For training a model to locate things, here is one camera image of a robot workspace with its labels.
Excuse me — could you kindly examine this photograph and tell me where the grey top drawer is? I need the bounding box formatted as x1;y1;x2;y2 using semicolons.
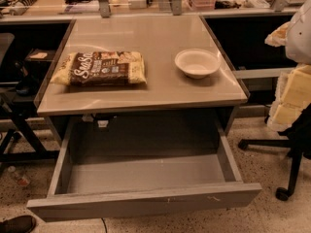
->
27;113;261;221

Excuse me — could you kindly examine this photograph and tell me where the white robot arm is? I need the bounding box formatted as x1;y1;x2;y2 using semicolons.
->
264;0;311;131

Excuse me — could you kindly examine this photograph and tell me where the grey drawer cabinet desk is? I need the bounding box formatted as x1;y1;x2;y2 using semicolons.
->
38;16;248;141

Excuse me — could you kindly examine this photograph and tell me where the black office chair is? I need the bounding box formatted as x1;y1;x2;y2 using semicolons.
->
238;105;311;201

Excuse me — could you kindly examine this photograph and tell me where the grey metal shelf right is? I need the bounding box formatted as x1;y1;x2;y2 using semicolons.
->
234;67;293;91

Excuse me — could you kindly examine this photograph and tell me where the white paper bowl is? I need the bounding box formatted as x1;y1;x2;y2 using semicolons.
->
175;49;221;79

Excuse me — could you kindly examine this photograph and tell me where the brown yellow snack bag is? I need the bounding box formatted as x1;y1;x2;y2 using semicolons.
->
51;51;147;86

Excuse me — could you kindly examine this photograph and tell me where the plastic bottle on floor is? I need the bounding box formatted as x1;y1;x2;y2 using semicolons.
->
8;166;30;187

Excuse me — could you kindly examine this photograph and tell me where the black shoe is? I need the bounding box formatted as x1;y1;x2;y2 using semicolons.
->
0;216;36;233

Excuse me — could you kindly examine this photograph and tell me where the black desk frame left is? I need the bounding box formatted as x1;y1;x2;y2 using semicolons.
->
0;32;61;173

